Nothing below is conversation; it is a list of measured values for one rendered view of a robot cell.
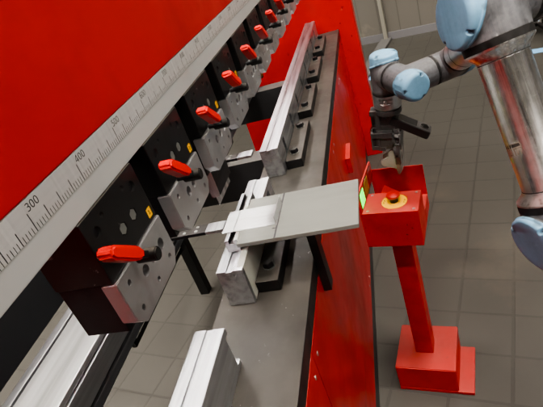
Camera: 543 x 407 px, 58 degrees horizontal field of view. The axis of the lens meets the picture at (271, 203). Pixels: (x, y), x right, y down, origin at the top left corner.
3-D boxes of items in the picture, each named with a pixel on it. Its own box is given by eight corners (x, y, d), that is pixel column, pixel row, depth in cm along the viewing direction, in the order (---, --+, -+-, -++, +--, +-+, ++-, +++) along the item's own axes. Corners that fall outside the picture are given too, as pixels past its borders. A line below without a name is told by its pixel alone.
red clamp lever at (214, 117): (208, 102, 85) (229, 119, 94) (187, 108, 86) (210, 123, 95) (209, 112, 85) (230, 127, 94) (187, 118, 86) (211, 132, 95)
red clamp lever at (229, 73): (232, 67, 102) (248, 83, 111) (214, 72, 103) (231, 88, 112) (233, 75, 101) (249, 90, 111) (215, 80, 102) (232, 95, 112)
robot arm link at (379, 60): (377, 60, 122) (361, 53, 129) (381, 101, 128) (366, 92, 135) (405, 51, 123) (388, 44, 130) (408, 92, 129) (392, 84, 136)
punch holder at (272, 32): (274, 54, 161) (258, 3, 153) (250, 61, 163) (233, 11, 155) (279, 42, 173) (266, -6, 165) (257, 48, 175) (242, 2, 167)
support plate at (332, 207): (359, 228, 98) (358, 224, 97) (237, 248, 105) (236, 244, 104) (359, 182, 113) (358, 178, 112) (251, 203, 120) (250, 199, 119)
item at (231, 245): (241, 250, 107) (237, 239, 106) (229, 252, 108) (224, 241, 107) (256, 201, 124) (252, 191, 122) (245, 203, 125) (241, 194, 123)
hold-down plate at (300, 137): (304, 166, 154) (301, 157, 152) (288, 169, 155) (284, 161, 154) (310, 127, 179) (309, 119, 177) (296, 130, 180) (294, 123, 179)
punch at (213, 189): (224, 203, 104) (208, 165, 99) (215, 205, 105) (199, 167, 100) (233, 180, 112) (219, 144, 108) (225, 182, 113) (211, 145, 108)
